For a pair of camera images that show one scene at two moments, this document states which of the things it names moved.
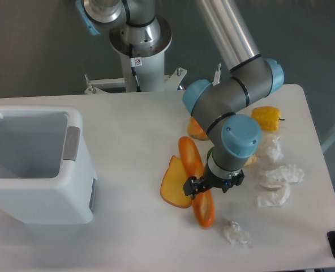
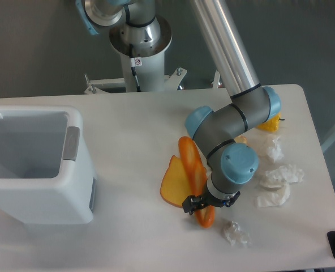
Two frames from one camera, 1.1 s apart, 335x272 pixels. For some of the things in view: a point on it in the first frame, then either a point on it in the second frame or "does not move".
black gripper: [193, 186] -> [192, 202]
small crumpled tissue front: [234, 235] does not move
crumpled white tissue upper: [275, 151] does not move
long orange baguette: [202, 202] does not move
